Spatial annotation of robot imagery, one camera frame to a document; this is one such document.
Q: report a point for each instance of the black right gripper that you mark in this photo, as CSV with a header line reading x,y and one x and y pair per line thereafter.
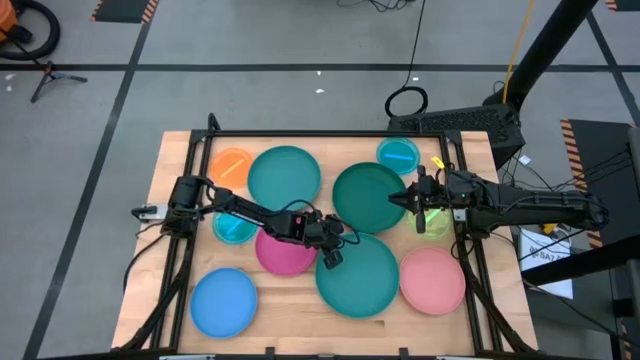
x,y
445,197

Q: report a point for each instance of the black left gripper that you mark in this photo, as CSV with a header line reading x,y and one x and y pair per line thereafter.
x,y
320,237

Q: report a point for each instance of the small clear green plastic plate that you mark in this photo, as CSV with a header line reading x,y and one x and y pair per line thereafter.
x,y
437,225

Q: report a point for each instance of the large teal plastic plate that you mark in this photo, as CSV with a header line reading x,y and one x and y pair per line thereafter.
x,y
284,175
357,280

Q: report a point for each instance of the large dark green plastic plate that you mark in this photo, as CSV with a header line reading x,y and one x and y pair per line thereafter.
x,y
365,200

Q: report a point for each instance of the magenta plastic plate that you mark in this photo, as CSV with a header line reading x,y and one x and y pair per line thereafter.
x,y
282,257

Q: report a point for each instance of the pink plastic plate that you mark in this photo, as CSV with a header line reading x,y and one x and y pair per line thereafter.
x,y
432,280

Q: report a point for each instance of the blue plastic plate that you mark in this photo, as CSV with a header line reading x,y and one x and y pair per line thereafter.
x,y
223,303

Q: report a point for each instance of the small clear orange plastic plate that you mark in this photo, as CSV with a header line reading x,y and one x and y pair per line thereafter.
x,y
231,167

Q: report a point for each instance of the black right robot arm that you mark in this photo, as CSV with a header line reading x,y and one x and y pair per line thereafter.
x,y
530,205

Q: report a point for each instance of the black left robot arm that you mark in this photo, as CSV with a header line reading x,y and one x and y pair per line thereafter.
x,y
250,212

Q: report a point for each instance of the small clear cyan plastic plate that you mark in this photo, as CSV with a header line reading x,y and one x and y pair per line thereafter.
x,y
400,147
232,231

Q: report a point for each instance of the black perforated computer case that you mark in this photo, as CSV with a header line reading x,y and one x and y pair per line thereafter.
x,y
450,122

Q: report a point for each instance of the white paper sign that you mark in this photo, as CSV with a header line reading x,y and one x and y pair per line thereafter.
x,y
545,280

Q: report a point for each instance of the black beam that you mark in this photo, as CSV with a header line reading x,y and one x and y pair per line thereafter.
x,y
590,260

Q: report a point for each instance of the black hazard-striped floor mat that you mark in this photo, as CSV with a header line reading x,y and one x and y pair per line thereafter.
x,y
600,145
122,10
625,4

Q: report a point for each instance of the black tripod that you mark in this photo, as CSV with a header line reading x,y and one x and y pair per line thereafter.
x,y
50,75

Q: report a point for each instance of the orange vacuum cleaner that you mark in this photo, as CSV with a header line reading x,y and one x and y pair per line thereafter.
x,y
6,17

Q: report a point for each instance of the black aluminium table frame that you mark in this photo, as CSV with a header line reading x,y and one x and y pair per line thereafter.
x,y
325,133

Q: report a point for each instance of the silver mounting bracket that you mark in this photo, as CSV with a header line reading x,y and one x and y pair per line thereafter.
x,y
155,212

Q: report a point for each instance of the black slanted post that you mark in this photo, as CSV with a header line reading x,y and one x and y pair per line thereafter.
x,y
550,45

